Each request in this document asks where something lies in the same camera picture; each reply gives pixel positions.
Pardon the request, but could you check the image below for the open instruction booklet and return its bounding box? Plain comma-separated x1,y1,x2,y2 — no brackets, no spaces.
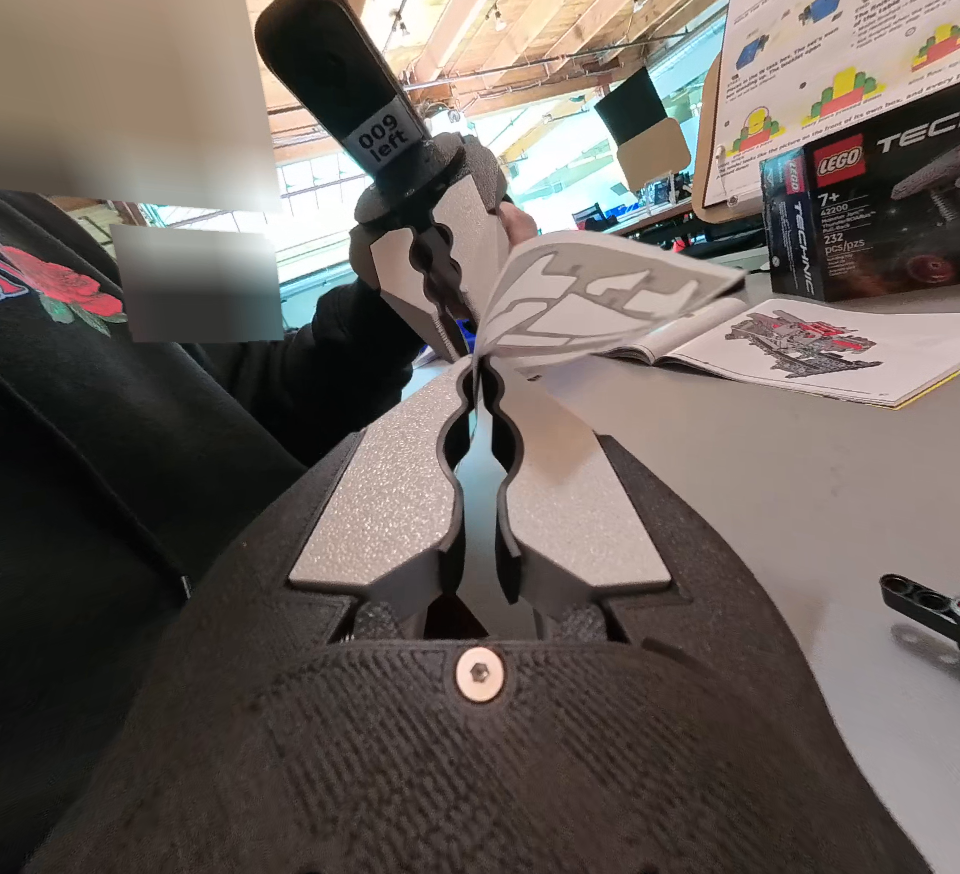
600,298,960,410

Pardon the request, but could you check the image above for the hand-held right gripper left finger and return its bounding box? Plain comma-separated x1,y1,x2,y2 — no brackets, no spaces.
288,356,481,623

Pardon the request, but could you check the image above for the black square panel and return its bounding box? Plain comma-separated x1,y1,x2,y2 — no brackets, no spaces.
594,67,669,147

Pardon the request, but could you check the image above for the person's left hand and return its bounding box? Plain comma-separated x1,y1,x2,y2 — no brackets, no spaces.
497,201,540,246

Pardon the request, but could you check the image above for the dark toy box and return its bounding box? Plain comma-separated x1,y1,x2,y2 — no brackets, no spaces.
759,94,960,303

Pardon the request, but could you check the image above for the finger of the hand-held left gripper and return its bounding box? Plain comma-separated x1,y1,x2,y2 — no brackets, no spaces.
369,227,470,365
433,175,519,326

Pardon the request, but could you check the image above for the grey and red sticker sheet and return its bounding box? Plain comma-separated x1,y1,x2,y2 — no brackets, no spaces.
472,230,747,374

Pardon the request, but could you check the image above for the toy brick vehicle model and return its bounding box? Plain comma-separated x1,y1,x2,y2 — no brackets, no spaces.
879,572,960,648

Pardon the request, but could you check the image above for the grey desk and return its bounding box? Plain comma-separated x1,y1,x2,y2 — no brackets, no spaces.
397,244,960,874

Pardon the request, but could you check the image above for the tan rounded panel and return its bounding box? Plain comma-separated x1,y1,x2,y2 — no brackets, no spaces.
615,118,693,194

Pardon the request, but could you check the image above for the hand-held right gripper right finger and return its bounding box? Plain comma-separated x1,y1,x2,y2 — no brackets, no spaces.
482,356,675,620

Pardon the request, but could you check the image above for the instruction sheet on board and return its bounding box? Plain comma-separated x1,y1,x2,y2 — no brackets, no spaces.
690,0,960,224

